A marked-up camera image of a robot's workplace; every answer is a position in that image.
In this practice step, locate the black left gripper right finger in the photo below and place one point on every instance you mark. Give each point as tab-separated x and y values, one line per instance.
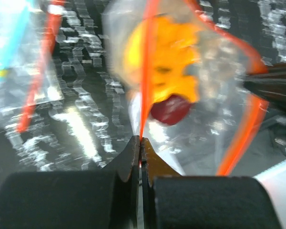
172	201

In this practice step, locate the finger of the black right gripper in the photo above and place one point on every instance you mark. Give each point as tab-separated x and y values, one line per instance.
270	86

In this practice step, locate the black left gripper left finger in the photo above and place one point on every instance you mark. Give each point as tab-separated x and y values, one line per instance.
91	199

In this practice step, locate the dark red apple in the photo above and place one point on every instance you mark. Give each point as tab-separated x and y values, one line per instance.
172	110

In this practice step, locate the orange zipper clear bag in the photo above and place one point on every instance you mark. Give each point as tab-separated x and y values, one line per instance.
219	127

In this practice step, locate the orange ginger piece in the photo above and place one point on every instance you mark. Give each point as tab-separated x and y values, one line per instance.
173	51

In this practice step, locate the yellow bell pepper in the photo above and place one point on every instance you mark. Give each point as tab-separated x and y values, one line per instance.
132	57

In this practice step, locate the blue zipper clear bag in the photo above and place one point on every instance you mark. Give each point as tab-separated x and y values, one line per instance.
15	18

